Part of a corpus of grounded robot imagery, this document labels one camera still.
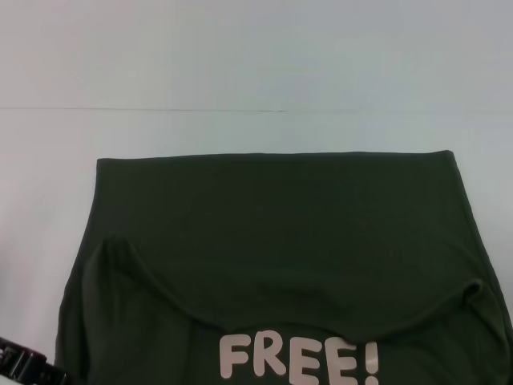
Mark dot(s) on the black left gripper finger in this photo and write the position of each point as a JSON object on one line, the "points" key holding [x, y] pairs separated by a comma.
{"points": [[28, 363]]}

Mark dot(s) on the dark green shirt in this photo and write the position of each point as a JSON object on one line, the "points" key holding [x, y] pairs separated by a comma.
{"points": [[280, 248]]}

